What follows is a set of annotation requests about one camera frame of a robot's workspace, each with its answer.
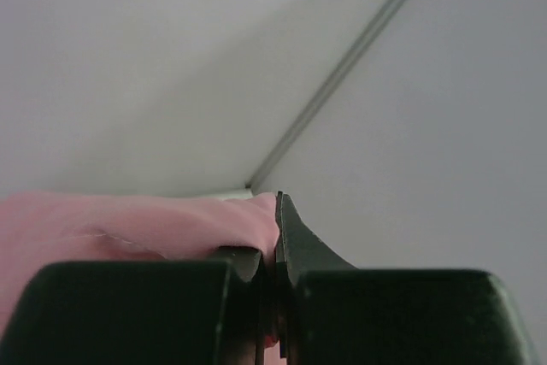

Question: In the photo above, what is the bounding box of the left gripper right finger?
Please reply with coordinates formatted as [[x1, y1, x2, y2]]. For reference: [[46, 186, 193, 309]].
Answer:
[[275, 192, 539, 364]]

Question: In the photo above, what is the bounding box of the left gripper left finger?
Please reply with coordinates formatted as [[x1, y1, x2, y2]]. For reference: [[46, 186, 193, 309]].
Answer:
[[1, 248, 262, 364]]

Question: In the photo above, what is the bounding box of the pink satin pillowcase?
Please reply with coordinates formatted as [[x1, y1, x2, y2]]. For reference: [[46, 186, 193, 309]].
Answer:
[[0, 191, 283, 365]]

